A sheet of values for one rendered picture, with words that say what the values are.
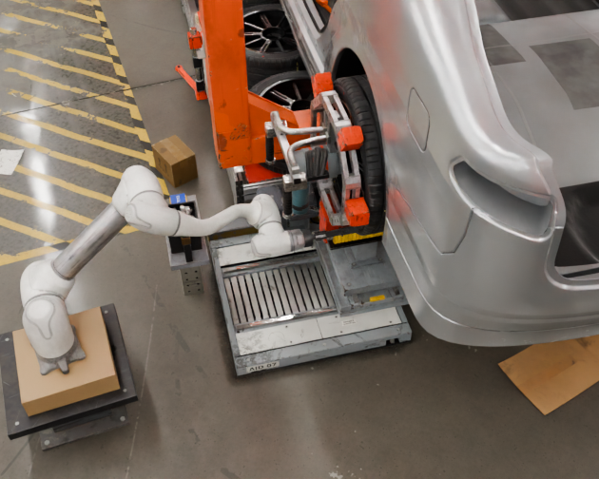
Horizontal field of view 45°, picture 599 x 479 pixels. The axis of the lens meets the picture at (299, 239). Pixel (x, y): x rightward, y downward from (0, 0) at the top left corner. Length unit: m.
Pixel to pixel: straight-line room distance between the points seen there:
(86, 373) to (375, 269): 1.38
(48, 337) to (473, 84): 1.79
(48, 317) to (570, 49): 2.48
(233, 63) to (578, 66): 1.49
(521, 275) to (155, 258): 2.20
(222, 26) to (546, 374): 2.09
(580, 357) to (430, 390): 0.73
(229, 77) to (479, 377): 1.74
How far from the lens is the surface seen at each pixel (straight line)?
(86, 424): 3.34
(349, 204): 2.80
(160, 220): 2.66
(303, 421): 3.24
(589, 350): 3.68
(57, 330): 2.90
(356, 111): 2.80
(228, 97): 3.26
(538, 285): 2.22
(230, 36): 3.10
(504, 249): 2.11
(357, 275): 3.43
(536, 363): 3.55
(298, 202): 3.27
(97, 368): 3.00
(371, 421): 3.25
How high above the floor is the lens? 2.83
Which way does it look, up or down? 47 degrees down
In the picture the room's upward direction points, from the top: straight up
